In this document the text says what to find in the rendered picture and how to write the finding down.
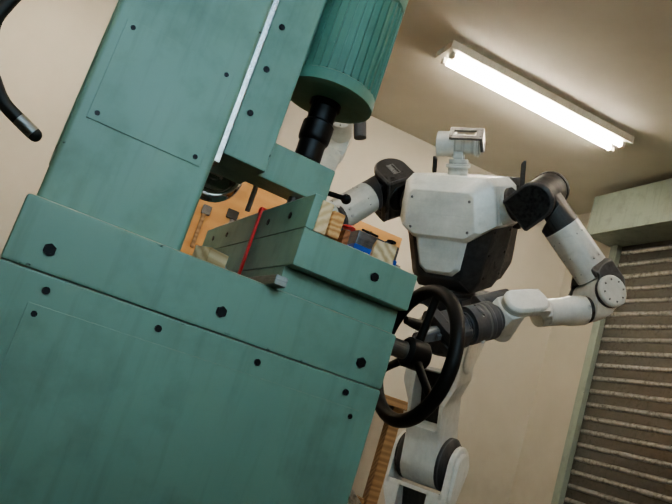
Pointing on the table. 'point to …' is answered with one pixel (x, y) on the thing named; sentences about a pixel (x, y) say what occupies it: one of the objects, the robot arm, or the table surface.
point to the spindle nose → (317, 127)
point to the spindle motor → (350, 55)
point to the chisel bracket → (293, 176)
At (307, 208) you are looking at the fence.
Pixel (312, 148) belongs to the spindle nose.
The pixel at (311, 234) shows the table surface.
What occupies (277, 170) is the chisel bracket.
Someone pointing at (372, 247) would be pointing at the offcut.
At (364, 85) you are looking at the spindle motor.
